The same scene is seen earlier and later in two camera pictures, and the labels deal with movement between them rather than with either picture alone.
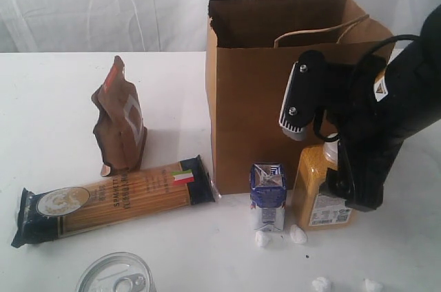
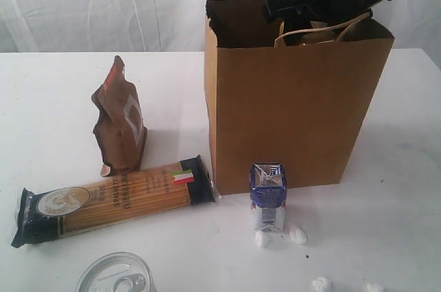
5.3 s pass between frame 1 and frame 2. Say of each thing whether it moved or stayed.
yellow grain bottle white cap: moved
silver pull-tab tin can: stayed
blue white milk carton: stayed
